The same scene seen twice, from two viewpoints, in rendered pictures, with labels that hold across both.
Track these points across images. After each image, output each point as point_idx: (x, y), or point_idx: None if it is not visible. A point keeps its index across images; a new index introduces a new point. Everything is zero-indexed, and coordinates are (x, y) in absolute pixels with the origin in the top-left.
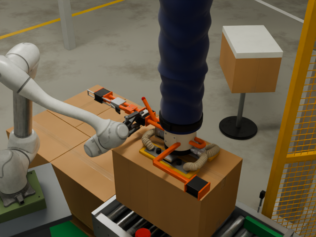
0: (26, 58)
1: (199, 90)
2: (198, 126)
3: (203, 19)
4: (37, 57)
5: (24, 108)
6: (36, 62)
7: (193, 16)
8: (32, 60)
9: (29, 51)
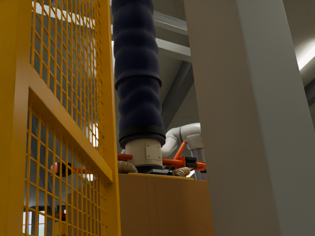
0: (182, 128)
1: (121, 96)
2: (121, 136)
3: (115, 37)
4: (195, 129)
5: (195, 175)
6: (194, 134)
7: (113, 39)
8: (185, 130)
9: (190, 124)
